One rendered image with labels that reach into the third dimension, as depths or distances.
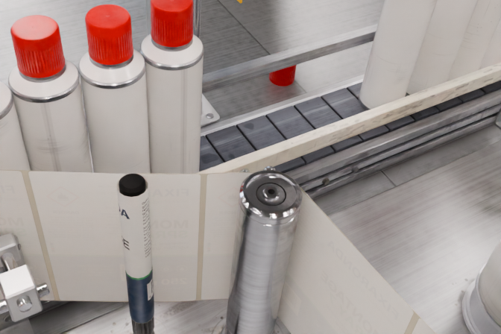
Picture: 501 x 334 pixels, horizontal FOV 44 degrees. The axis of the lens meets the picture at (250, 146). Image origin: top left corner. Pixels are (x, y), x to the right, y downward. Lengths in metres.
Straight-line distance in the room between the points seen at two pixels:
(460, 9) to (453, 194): 0.19
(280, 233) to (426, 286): 0.24
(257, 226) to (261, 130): 0.32
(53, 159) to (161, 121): 0.09
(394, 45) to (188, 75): 0.25
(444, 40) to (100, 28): 0.39
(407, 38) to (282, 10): 0.35
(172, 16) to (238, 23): 0.46
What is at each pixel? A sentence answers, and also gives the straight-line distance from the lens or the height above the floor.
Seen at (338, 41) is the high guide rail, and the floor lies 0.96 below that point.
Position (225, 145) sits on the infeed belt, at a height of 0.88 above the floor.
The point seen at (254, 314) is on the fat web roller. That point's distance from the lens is 0.45.
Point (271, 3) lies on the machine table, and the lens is 0.99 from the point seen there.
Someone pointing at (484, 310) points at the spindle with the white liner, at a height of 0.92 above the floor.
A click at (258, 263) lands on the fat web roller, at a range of 0.40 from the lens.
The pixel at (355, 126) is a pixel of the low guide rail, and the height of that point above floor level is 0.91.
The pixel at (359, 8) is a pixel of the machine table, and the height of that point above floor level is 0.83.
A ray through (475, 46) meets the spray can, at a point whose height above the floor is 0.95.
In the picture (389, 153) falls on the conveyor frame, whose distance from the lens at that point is 0.73.
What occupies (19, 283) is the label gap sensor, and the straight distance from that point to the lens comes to 0.41.
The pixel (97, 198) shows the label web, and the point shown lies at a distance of 0.40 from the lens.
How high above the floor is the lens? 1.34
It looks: 44 degrees down
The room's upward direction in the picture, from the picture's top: 7 degrees clockwise
